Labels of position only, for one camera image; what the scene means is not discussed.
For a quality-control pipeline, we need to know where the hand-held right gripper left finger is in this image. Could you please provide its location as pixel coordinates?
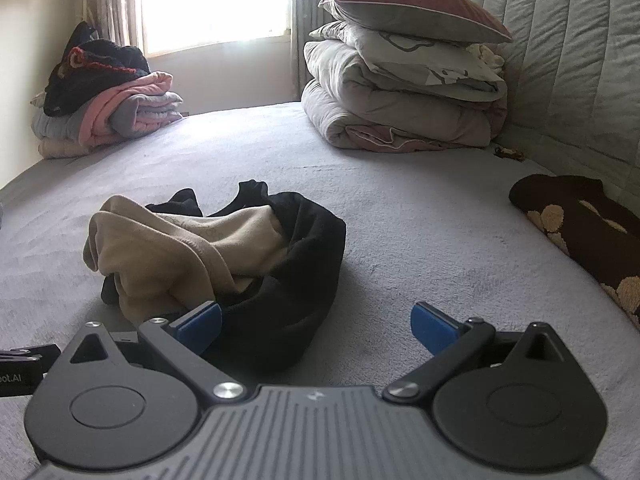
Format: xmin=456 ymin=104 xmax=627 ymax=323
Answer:
xmin=60 ymin=301 xmax=248 ymax=406

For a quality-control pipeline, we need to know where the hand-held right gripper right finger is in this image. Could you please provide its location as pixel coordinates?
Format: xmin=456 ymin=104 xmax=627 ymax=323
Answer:
xmin=382 ymin=301 xmax=573 ymax=406

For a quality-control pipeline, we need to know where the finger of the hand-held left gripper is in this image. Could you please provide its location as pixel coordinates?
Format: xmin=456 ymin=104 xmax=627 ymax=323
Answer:
xmin=0 ymin=343 xmax=61 ymax=362

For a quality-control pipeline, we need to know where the beige and black shirt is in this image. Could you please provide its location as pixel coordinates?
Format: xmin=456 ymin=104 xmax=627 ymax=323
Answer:
xmin=82 ymin=180 xmax=347 ymax=373

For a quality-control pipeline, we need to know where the brown floral blanket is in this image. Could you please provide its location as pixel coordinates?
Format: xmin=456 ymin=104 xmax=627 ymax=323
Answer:
xmin=509 ymin=174 xmax=640 ymax=331

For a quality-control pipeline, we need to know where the beige folded blanket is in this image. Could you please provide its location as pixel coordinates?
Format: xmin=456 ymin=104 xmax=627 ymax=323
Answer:
xmin=39 ymin=137 xmax=101 ymax=160

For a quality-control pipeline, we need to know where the folded grey pink comforter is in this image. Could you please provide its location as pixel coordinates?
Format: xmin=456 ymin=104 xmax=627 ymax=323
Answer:
xmin=301 ymin=40 xmax=508 ymax=153

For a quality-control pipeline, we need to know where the grey folded blanket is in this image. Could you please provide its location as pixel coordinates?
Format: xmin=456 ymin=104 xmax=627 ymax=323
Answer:
xmin=31 ymin=105 xmax=88 ymax=143

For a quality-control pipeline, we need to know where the pink folded garment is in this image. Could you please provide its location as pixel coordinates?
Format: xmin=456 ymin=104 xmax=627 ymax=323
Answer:
xmin=79 ymin=71 xmax=173 ymax=147

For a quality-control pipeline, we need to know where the folded printed grey quilt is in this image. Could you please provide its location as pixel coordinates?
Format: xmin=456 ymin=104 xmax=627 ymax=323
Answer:
xmin=308 ymin=22 xmax=508 ymax=103

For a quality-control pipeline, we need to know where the cream floral cloth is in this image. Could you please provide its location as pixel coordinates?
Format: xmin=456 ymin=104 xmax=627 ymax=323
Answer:
xmin=469 ymin=42 xmax=506 ymax=75

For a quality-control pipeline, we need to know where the dark knitted garment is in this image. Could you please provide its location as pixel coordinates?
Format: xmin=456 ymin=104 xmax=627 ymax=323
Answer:
xmin=44 ymin=21 xmax=152 ymax=116

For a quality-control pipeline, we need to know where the grey quilted headboard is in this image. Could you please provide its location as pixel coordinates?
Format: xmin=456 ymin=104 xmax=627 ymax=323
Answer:
xmin=447 ymin=0 xmax=640 ymax=221

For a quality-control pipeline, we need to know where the maroon and grey pillow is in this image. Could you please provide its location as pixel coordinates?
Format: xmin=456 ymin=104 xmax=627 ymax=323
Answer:
xmin=318 ymin=0 xmax=514 ymax=45

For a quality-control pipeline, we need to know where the window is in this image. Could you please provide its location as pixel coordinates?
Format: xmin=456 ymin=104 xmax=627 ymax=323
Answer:
xmin=135 ymin=0 xmax=293 ymax=58

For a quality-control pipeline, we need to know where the grey curtain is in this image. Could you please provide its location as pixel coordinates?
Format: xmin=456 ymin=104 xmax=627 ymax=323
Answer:
xmin=85 ymin=0 xmax=146 ymax=56
xmin=290 ymin=0 xmax=351 ymax=106

